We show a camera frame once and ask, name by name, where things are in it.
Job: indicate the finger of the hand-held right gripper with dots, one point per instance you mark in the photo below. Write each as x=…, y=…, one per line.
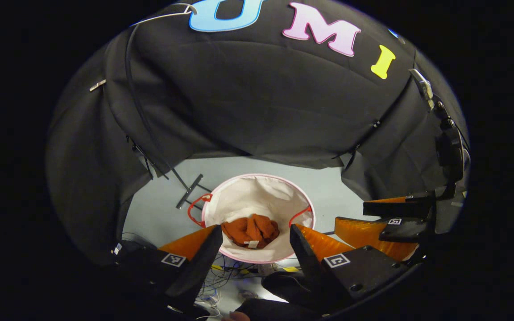
x=395, y=208
x=406, y=231

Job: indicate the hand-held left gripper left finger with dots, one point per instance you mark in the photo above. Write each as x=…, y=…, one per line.
x=196, y=272

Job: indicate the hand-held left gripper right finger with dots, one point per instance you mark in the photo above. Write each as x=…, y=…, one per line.
x=310, y=267

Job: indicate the white pink-rimmed laundry hamper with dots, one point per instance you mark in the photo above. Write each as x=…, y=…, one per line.
x=257, y=196

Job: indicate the white plastic hanger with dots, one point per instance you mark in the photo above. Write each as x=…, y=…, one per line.
x=167, y=16

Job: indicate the black backdrop cloth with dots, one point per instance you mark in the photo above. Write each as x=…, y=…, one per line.
x=261, y=102

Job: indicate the small silver clip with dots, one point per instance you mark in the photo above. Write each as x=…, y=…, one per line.
x=97, y=85

